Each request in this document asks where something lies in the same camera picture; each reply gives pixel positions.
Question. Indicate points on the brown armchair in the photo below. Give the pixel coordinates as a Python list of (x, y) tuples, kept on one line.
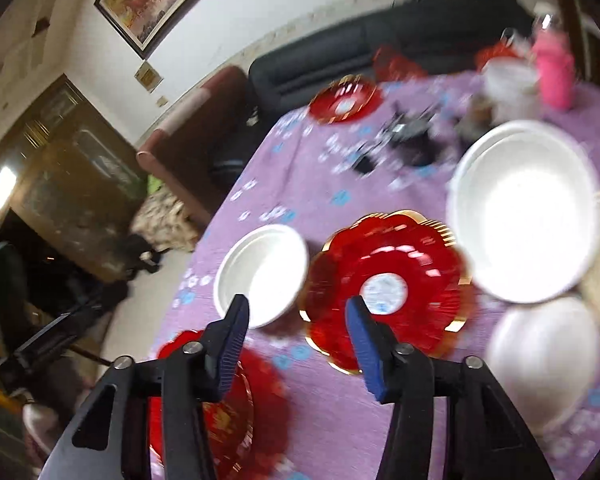
[(180, 150)]

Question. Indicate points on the pink bottle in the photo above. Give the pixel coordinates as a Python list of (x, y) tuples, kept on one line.
[(554, 70)]

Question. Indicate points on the white jar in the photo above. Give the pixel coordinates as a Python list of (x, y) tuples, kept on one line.
[(510, 85)]

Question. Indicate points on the patterned cushion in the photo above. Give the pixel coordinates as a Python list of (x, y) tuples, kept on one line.
[(165, 222)]

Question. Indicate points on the green object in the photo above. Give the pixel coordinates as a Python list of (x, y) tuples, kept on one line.
[(153, 183)]

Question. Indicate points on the purple floral tablecloth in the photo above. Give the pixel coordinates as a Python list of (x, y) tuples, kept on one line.
[(330, 200)]

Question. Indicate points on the red glossy object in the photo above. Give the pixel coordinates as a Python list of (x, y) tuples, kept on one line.
[(395, 62), (495, 52)]

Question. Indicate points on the wooden cabinet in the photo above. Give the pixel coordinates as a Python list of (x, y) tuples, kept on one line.
[(70, 170)]

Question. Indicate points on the red gold-rimmed plate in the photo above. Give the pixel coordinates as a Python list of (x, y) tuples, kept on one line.
[(345, 100), (265, 400), (420, 270)]

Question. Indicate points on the small wall frame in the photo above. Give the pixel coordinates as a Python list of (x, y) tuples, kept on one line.
[(148, 76)]

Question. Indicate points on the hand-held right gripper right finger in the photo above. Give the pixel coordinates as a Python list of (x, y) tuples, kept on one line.
[(365, 350)]

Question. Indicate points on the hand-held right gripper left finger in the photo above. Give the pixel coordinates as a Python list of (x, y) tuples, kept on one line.
[(232, 340)]

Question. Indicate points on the dark sofa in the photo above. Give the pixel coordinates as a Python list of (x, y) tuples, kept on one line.
[(320, 60)]

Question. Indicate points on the small white bowl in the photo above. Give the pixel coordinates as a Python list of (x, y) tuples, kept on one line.
[(262, 275)]

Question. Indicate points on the black device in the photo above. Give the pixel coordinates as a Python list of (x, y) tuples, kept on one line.
[(410, 137)]

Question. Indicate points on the large white bowl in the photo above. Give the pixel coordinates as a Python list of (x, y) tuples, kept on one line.
[(525, 210)]

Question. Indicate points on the black stand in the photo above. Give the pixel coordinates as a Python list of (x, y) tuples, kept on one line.
[(10, 280)]

